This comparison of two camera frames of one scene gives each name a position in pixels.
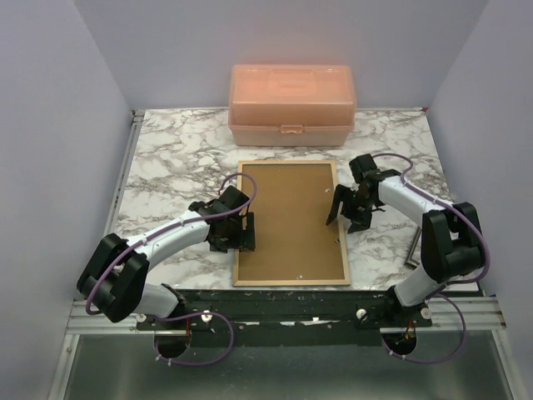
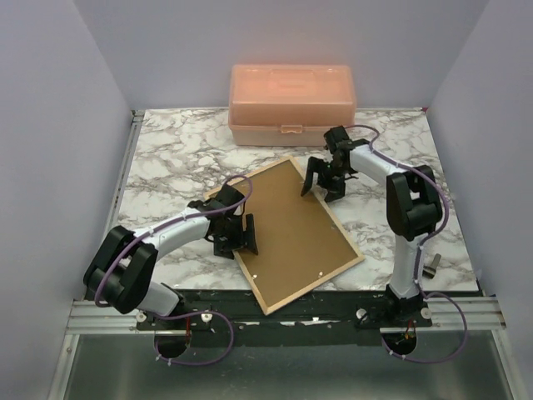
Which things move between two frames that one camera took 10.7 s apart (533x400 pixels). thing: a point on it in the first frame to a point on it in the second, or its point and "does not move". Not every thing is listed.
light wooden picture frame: [294, 244] to [267, 310]
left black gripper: [245, 238] does not move
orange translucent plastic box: [291, 105] does not move
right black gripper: [341, 193] to [334, 192]
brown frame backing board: [292, 240] does not move
